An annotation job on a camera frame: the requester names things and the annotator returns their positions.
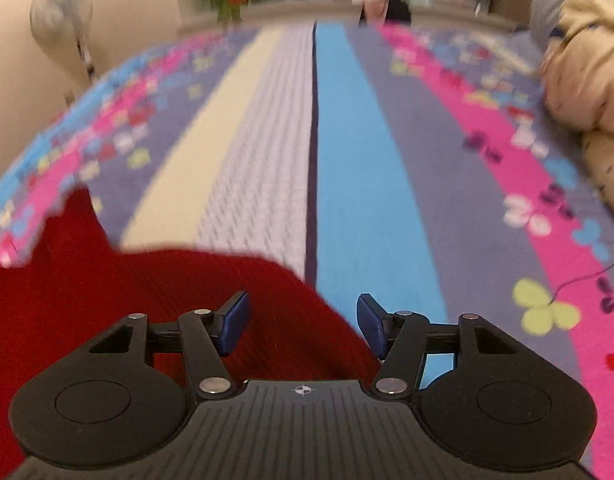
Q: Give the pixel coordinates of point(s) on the red knitted sweater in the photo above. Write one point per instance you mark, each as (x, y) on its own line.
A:
(67, 300)

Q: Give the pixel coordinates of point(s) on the floral striped fleece blanket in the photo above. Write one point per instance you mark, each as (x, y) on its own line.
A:
(352, 170)

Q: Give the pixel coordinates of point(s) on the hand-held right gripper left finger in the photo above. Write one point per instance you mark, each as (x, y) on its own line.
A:
(235, 321)

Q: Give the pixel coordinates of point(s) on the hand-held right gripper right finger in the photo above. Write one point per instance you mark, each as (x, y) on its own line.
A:
(371, 321)

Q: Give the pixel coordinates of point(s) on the white standing fan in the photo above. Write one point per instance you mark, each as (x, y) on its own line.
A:
(62, 15)

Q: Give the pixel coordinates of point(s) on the cream printed quilt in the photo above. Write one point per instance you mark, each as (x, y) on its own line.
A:
(584, 75)

